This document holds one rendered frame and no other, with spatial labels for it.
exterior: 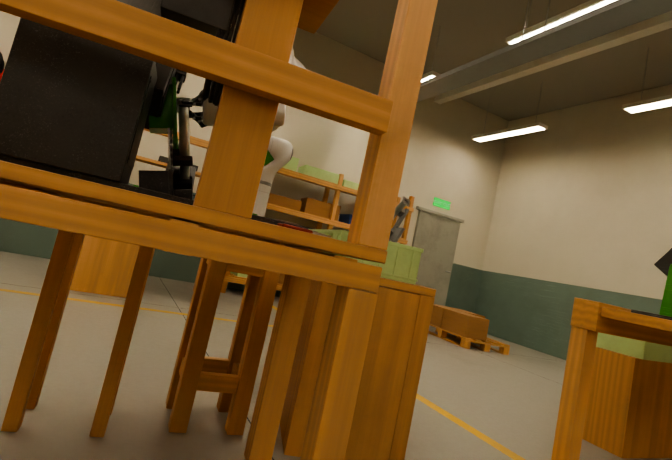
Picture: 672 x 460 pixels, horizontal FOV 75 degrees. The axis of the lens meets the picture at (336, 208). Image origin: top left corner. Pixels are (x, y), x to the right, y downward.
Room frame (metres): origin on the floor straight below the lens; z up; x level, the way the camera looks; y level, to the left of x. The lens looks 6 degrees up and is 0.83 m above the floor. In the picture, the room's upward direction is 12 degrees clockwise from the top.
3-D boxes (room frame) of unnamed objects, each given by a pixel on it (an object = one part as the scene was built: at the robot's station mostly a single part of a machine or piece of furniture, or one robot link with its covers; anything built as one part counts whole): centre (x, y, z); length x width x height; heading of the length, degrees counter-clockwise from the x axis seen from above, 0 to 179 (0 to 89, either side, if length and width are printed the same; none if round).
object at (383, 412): (2.29, -0.21, 0.39); 0.68 x 0.52 x 0.79; 9
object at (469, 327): (6.92, -2.31, 0.22); 1.20 x 0.81 x 0.44; 21
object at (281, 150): (2.09, 0.35, 1.22); 0.19 x 0.12 x 0.24; 97
